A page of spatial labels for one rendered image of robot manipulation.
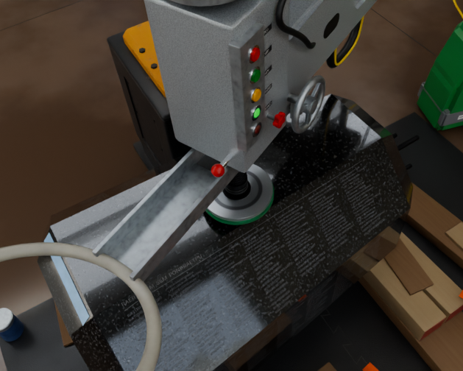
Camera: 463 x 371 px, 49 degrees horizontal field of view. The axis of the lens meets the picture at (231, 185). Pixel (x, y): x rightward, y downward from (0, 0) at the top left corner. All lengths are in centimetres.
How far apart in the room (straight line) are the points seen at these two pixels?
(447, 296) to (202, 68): 150
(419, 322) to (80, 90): 234
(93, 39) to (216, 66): 276
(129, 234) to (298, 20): 63
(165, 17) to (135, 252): 52
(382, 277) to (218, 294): 89
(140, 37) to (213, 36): 134
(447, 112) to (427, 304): 112
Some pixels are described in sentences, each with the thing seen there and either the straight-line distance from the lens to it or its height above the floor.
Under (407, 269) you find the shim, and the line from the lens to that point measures 222.
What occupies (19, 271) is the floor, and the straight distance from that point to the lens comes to 266.
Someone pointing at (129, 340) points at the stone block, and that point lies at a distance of 148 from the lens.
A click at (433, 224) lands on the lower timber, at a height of 8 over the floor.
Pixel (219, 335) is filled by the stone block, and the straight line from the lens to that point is 154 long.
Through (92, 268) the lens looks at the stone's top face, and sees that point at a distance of 151.
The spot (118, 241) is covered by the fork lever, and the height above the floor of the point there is 111.
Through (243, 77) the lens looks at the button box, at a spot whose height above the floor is 147.
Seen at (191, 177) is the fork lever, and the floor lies 110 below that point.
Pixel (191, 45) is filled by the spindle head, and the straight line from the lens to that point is 103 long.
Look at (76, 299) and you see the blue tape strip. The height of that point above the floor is 82.
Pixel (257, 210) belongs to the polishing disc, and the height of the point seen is 90.
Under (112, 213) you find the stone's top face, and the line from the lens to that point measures 160.
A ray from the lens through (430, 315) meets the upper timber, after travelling 217.
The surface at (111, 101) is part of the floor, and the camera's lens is 322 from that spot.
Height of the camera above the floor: 211
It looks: 53 degrees down
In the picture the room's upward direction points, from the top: 6 degrees counter-clockwise
